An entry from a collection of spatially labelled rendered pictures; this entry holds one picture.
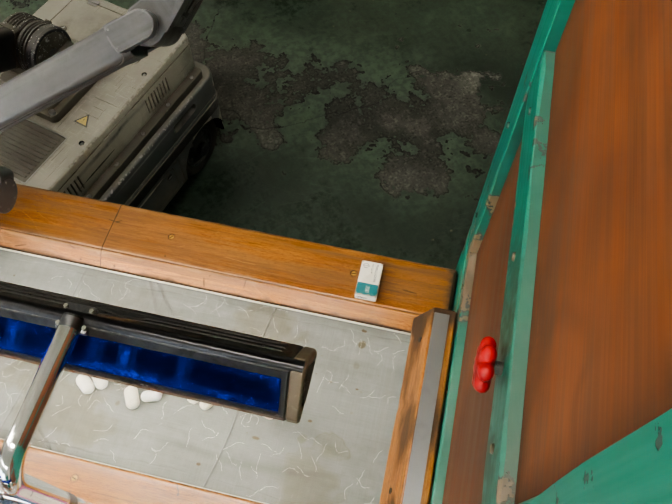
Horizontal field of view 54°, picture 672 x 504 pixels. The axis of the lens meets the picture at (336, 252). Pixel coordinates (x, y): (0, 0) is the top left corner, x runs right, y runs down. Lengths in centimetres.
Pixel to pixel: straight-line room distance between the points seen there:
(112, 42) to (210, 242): 35
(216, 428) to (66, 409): 23
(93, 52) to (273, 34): 157
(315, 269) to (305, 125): 121
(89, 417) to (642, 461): 92
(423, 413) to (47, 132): 120
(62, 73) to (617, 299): 87
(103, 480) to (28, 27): 109
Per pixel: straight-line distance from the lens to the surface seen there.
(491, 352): 50
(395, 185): 209
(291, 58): 245
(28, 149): 174
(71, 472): 104
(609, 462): 27
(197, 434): 103
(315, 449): 100
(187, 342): 67
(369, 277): 104
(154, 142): 183
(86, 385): 107
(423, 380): 91
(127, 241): 115
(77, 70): 104
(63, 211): 122
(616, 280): 34
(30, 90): 107
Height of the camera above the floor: 172
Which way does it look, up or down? 61 degrees down
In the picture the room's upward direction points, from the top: straight up
